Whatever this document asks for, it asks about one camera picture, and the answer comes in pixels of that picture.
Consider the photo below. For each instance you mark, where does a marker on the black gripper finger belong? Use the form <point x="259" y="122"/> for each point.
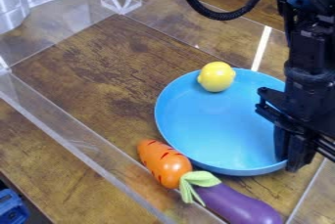
<point x="282" y="138"/>
<point x="300" y="153"/>

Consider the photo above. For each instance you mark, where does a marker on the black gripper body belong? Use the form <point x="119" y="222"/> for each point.
<point x="302" y="109"/>

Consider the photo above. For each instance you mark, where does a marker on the blue round plastic tray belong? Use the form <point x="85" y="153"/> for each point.
<point x="214" y="128"/>

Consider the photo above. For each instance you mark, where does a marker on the yellow toy lemon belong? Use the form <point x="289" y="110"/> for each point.
<point x="215" y="76"/>

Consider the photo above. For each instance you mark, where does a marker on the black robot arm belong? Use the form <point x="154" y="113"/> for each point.
<point x="309" y="31"/>

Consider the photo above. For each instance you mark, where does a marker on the purple toy eggplant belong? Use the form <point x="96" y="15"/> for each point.
<point x="237" y="208"/>

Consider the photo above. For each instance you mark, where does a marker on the orange toy carrot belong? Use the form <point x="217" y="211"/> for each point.
<point x="172" y="171"/>

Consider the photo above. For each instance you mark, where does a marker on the blue plastic object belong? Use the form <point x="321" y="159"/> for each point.
<point x="13" y="211"/>

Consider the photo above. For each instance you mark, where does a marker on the clear acrylic enclosure wall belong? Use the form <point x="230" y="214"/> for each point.
<point x="83" y="67"/>

